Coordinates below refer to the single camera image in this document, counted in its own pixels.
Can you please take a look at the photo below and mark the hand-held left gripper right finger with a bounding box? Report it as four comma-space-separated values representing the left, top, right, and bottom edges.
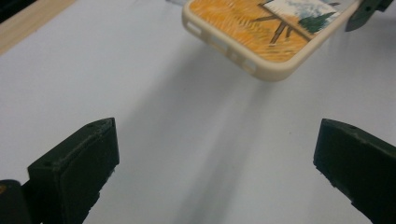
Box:
313, 118, 396, 224

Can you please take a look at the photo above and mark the beige printed phone case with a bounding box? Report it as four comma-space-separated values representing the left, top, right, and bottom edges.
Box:
181, 0, 364, 83

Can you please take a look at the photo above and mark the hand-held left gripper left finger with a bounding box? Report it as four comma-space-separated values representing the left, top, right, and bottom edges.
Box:
27, 117, 120, 224

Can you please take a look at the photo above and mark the light wooden table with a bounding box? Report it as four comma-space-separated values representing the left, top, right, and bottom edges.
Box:
0, 0, 77, 56

